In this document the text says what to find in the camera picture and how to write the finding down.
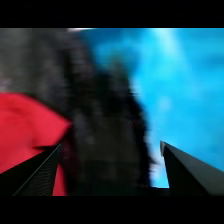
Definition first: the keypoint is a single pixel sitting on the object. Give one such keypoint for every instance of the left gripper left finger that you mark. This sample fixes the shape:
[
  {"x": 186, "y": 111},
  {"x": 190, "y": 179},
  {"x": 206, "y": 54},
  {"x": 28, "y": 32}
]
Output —
[{"x": 31, "y": 178}]

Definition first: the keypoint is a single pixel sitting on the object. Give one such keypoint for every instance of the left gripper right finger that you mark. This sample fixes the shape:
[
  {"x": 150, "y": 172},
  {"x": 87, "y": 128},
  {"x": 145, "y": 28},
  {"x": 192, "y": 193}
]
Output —
[{"x": 193, "y": 176}]

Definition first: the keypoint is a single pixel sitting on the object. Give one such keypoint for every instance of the black garment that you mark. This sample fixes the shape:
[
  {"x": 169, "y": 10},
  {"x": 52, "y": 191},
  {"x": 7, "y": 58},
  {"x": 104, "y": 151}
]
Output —
[{"x": 106, "y": 133}]

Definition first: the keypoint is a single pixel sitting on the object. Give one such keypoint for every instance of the red T-shirt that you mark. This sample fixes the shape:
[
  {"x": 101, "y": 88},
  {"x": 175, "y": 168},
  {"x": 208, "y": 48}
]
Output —
[{"x": 26, "y": 126}]

